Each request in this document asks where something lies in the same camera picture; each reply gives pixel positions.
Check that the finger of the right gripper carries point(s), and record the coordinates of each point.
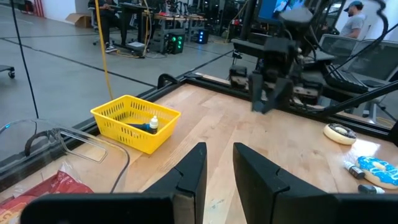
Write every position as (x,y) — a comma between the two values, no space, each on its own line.
(280,93)
(257,93)

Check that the clear plastic container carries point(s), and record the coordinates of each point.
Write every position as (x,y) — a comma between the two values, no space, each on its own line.
(102,155)

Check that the yellow plastic basket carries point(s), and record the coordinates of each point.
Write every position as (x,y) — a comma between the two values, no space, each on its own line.
(136,141)

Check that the cardboard box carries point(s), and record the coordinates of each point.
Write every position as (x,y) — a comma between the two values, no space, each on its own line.
(79,20)

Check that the black box with blue light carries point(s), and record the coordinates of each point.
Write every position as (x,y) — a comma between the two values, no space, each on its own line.
(202,36)

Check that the chocolate frosted donut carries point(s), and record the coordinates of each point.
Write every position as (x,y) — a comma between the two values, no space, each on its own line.
(334,137)

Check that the blue frosted donut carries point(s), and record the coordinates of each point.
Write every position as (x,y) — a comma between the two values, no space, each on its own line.
(388,177)

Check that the red snack packet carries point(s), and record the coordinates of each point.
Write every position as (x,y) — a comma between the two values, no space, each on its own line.
(62,186)

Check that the blue lit monitor screen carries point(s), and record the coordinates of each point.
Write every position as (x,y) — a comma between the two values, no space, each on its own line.
(270,9)

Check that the person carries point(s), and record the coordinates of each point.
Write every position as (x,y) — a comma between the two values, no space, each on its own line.
(354,25)
(107,21)

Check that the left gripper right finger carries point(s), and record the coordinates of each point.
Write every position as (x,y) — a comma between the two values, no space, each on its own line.
(264,193)

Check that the black keyboard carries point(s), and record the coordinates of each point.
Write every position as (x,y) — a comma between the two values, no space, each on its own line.
(345,81)

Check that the grey mesh office chair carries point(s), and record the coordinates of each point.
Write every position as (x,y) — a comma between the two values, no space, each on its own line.
(376,62)
(339,46)

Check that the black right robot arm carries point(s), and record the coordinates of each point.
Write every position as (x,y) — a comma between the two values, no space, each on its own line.
(295,18)

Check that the wooden top work desk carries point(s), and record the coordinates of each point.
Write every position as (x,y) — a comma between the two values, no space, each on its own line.
(174,18)

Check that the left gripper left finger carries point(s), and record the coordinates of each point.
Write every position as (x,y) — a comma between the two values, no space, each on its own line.
(189,186)

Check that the computer with green lights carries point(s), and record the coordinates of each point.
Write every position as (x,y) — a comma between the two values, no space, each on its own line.
(175,43)

